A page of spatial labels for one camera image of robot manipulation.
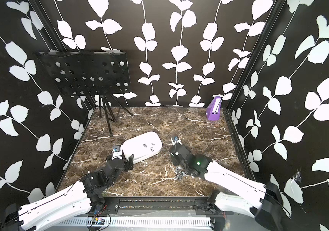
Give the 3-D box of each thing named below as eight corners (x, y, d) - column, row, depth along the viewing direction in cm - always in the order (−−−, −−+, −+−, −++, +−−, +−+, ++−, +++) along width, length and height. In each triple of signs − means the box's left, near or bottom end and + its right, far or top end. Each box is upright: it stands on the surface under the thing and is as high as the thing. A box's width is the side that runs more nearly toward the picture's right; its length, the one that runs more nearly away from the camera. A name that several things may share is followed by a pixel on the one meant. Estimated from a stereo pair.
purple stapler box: (207, 120, 115) (213, 104, 101) (205, 111, 121) (210, 95, 107) (218, 120, 115) (225, 104, 101) (216, 111, 122) (222, 95, 108)
